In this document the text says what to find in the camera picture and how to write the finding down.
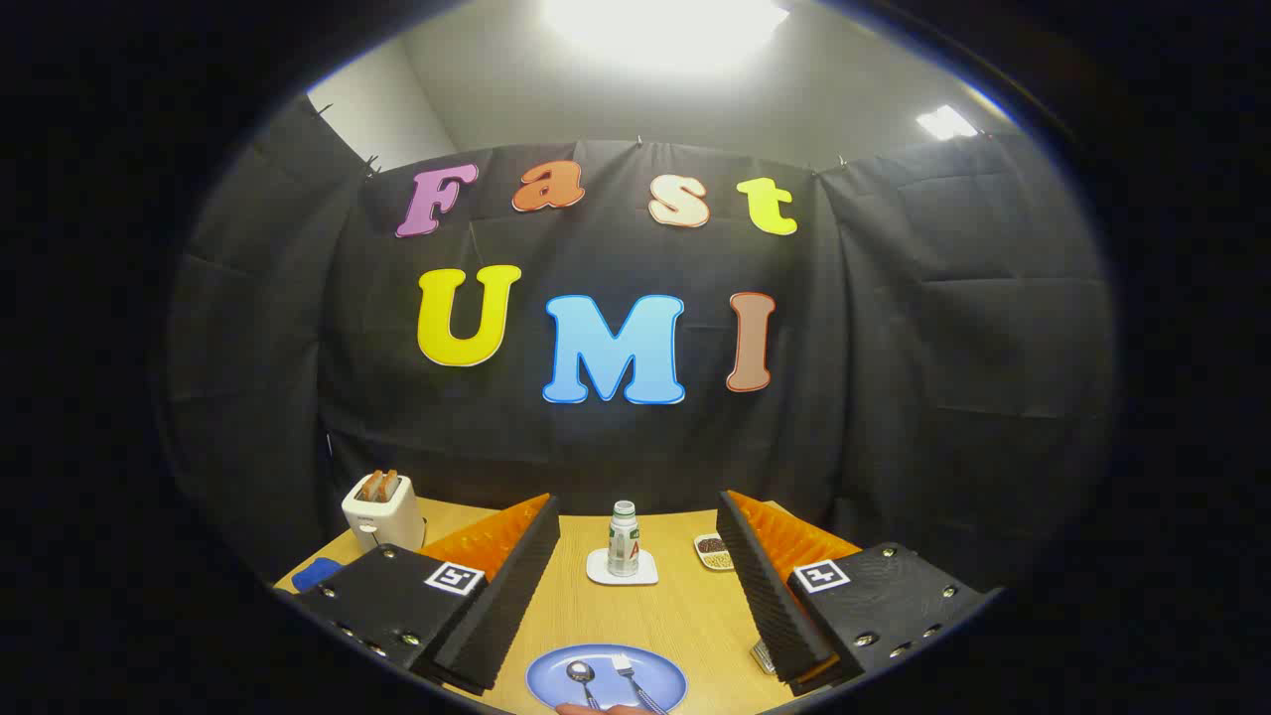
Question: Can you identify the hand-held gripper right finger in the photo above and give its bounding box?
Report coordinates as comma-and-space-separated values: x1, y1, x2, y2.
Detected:
717, 489, 1002, 697

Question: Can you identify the folded blue cloth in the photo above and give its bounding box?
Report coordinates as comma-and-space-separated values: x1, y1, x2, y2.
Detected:
293, 557, 344, 594

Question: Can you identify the spoon with checkered handle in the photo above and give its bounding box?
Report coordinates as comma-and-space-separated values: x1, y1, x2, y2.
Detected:
565, 660, 603, 712

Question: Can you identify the large ceiling light panel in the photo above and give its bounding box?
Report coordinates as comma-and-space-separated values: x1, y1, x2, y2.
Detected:
541, 0, 790, 75

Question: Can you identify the white toaster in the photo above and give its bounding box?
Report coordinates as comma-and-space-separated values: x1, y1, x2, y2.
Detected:
342, 473, 426, 554

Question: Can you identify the small ceiling light panel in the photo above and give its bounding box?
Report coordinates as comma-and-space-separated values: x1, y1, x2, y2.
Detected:
916, 104, 979, 141

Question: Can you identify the blue round plate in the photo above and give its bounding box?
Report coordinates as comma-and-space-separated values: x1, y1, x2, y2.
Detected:
525, 643, 688, 714

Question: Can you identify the white drink bottle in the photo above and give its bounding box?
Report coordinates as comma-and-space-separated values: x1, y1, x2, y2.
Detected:
607, 500, 641, 578

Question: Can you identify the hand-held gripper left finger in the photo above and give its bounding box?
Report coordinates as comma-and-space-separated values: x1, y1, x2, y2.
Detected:
291, 493, 562, 696

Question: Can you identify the white square coaster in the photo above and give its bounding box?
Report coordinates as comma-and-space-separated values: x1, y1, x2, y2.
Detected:
586, 547, 659, 586

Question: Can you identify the fork with checkered handle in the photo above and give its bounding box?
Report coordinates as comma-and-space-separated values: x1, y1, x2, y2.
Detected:
610, 653, 668, 715

